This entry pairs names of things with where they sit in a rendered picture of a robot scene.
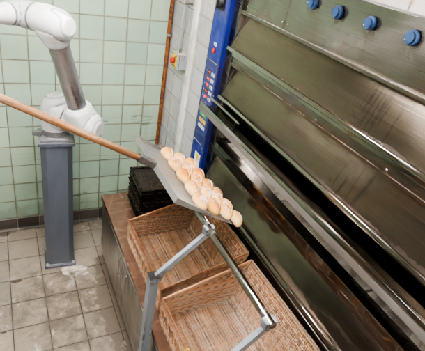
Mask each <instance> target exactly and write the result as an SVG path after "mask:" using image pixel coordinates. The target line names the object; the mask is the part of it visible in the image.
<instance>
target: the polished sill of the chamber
mask: <svg viewBox="0 0 425 351"><path fill-rule="evenodd" d="M215 148H216V149H217V151H218V152H219V153H220V154H221V155H222V157H223V158H224V159H225V160H226V161H227V162H228V163H229V164H230V165H231V166H232V168H233V169H234V170H235V171H236V172H237V174H238V175H239V176H240V177H241V178H242V179H243V180H244V181H245V182H246V183H247V185H248V186H249V187H250V188H251V189H252V191H253V192H254V193H255V194H256V195H257V196H258V197H259V198H260V199H261V200H262V202H263V203H264V204H265V205H266V206H267V208H268V209H269V210H270V211H271V212H272V214H273V215H274V216H275V217H276V218H277V219H278V220H279V221H280V222H281V223H282V225H283V226H284V227H285V228H286V229H287V231H288V232H289V233H290V234H291V235H292V236H293V237H294V238H295V239H296V240H297V242H298V243H299V244H300V245H301V246H302V248H303V249H304V250H305V251H306V252H307V253H308V254H309V255H310V256H311V257H312V259H313V260H314V261H315V262H316V263H317V265H318V266H319V267H320V268H321V269H322V271H324V273H326V275H327V276H328V277H329V278H330V279H331V280H332V282H333V283H334V284H335V285H336V286H337V288H338V289H339V290H340V291H341V292H342V293H343V294H344V295H345V296H346V297H347V299H348V300H349V301H350V302H351V303H352V305H353V306H354V307H355V308H356V309H357V310H358V311H359V312H360V313H361V314H362V316H363V317H364V318H365V319H366V321H367V322H368V323H369V324H370V325H371V326H372V327H373V328H374V329H375V330H376V332H377V333H378V334H379V335H380V336H381V338H382V339H383V340H384V341H385V342H386V343H387V344H388V346H390V348H391V349H392V350H393V351H421V350H420V349H419V348H418V347H417V346H416V345H415V344H414V343H413V342H412V341H411V339H410V338H409V337H408V336H407V335H406V334H405V333H404V332H403V331H402V330H401V328H400V327H399V326H398V325H397V324H396V323H395V322H394V321H393V320H392V319H391V318H390V317H389V316H388V315H387V314H386V313H385V312H384V311H383V310H382V309H381V308H380V306H379V305H378V304H377V303H376V302H375V301H374V300H373V299H372V298H371V297H370V296H369V294H368V293H367V292H366V291H365V290H364V289H363V288H362V287H361V286H360V285H359V283H358V282H356V280H354V278H353V277H352V276H351V275H349V273H348V272H347V271H346V270H345V269H344V268H343V267H342V266H341V265H340V264H339V263H338V261H337V260H336V259H335V258H334V257H333V256H332V255H331V254H330V253H329V252H328V251H327V249H326V248H325V247H324V246H323V245H322V244H321V243H320V242H319V241H318V240H317V239H316V238H315V237H314V236H313V235H312V234H311V233H310V232H309V231H308V230H307V228H306V227H305V226H304V225H303V224H302V223H301V222H300V221H299V220H298V219H297V218H296V216H295V215H294V214H293V213H292V212H291V211H290V210H289V209H288V208H287V207H286V206H285V205H284V204H283V203H282V202H281V201H280V200H279V199H278V198H277V197H276V196H275V194H274V193H273V192H272V191H271V190H270V189H269V188H268V187H267V186H266V185H265V183H264V182H263V181H262V180H261V179H260V178H259V177H258V176H257V175H256V174H255V173H254V172H253V171H252V170H251V169H250V168H249V167H248V166H247V165H246V164H245V163H244V162H243V160H242V159H241V158H240V157H239V156H238V155H237V154H236V153H235V152H234V151H233V149H232V148H231V147H230V146H229V145H228V144H227V143H226V142H225V141H216V142H215Z"/></svg>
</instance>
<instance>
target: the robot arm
mask: <svg viewBox="0 0 425 351"><path fill-rule="evenodd" d="M0 24H5V25H8V26H20V27H22V28H25V29H28V30H31V31H35V32H36V34H37V36H38V37H39V38H40V39H41V41H42V43H43V44H44V46H46V47H47V48H48V50H49V53H50V56H51V58H52V62H53V64H54V68H55V70H56V74H57V77H58V79H59V83H60V85H61V89H62V91H63V92H59V91H51V92H48V93H46V95H45V96H44V97H43V99H42V102H41V105H40V110H41V111H42V112H45V113H46V114H49V115H51V116H53V117H56V118H58V119H61V120H63V121H65V122H67V123H70V124H71V125H74V126H76V127H79V128H81V129H83V130H86V131H87V132H90V133H92V134H95V135H97V136H100V135H101V134H102V131H103V129H104V122H103V120H102V118H101V117H100V115H98V114H97V112H96V111H95V109H94V108H93V106H92V105H91V103H90V102H89V101H87V100H85V98H84V93H83V90H82V86H81V83H80V80H79V76H78V73H77V69H76V66H75V61H74V58H73V55H72V51H71V48H70V41H71V39H72V38H73V37H74V35H75V33H76V30H77V26H76V22H75V20H74V18H73V17H72V16H71V15H70V14H69V13H67V12H66V11H64V10H63V9H61V8H58V7H56V6H53V5H50V4H47V3H40V2H37V1H25V0H12V1H3V2H1V3H0ZM41 125H42V127H40V128H39V130H34V131H32V135H33V136H37V137H40V143H60V142H66V143H72V138H71V134H73V133H71V132H68V131H66V130H63V129H61V128H60V127H57V126H55V125H52V124H49V123H47V122H45V121H43V120H41ZM74 135H75V136H77V135H76V134H74ZM78 137H80V136H78Z"/></svg>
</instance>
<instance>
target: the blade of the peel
mask: <svg viewBox="0 0 425 351"><path fill-rule="evenodd" d="M135 140H136V142H137V143H138V145H139V147H140V148H141V150H142V152H143V153H144V155H145V156H147V157H150V158H152V159H154V160H155V161H156V162H157V164H156V166H155V168H154V169H153V170H154V171H155V173H156V174H157V176H158V178H159V179H160V181H161V183H162V184H163V186H164V188H165V189H166V191H167V192H168V194H169V195H170V197H171V199H172V201H173V202H174V203H175V204H178V205H181V206H183V207H186V208H189V209H191V210H194V211H197V212H200V213H202V214H205V215H208V216H210V217H213V218H216V219H219V220H221V221H225V222H227V223H229V224H232V223H231V221H230V220H226V219H225V218H223V216H221V214H218V215H214V214H212V213H211V212H210V211H209V210H208V209H206V210H202V209H201V208H198V207H196V206H195V204H194V202H193V200H192V197H193V196H191V195H190V194H189V193H188V192H187V191H186V189H185V184H184V183H182V182H181V181H180V180H179V179H178V177H177V175H176V172H175V171H174V170H173V169H172V168H171V167H170V166H169V165H168V161H167V160H166V159H165V158H163V156H162V155H161V153H160V151H161V148H160V147H158V146H156V145H155V144H154V143H151V142H150V141H148V140H146V139H145V138H143V137H141V136H139V135H137V136H136V138H135Z"/></svg>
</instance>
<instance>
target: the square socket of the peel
mask: <svg viewBox="0 0 425 351"><path fill-rule="evenodd" d="M139 154H140V158H139V160H137V162H138V163H140V164H143V165H145V166H148V167H150V168H152V169H154V168H155V166H156V164H157V162H156V161H155V160H154V159H152V158H150V157H147V156H145V155H142V154H141V153H139Z"/></svg>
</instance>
